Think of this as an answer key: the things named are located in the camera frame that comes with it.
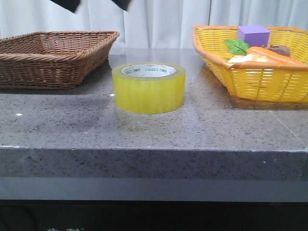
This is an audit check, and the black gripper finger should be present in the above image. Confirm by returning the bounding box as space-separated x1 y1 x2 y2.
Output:
112 0 132 11
51 0 81 13

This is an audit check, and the yellow packing tape roll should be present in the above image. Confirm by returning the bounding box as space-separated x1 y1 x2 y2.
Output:
112 63 186 114

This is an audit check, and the white curtain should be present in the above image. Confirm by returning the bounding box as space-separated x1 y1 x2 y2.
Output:
0 0 308 49

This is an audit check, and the brown wicker basket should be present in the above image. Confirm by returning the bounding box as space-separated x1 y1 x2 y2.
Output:
0 31 120 90

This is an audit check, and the green plastic leaf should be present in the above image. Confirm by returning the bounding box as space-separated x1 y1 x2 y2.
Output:
224 39 250 55

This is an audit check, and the purple foam cube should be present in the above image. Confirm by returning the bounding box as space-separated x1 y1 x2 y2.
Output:
237 25 270 47

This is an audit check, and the orange toy carrot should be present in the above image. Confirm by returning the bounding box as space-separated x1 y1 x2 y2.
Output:
246 46 303 64

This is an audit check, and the brown ginger root toy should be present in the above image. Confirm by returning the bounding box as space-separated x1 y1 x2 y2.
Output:
262 45 291 57

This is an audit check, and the yellow wicker basket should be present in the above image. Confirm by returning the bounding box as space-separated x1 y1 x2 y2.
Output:
192 26 308 103

